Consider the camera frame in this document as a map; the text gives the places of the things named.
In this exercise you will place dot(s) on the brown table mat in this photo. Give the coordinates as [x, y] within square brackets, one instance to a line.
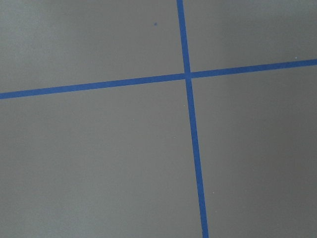
[158, 118]

